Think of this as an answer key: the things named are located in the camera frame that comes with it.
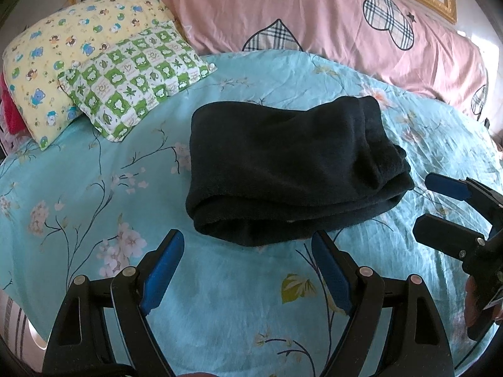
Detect black pants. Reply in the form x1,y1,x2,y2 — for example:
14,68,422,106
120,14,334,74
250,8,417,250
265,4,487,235
186,96,413,247

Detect person's right hand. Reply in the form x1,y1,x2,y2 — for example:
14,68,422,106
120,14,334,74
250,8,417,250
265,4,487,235
464,276,503,328

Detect green checkered pillow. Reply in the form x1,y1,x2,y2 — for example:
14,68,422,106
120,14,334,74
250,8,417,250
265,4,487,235
58,20,217,142

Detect pink heart-pattern quilt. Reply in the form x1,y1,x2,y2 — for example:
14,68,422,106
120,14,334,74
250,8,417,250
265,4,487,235
161,0,489,117

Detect yellow cartoon pillow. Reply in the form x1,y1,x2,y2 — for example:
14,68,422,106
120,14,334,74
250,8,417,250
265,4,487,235
3,0,174,150

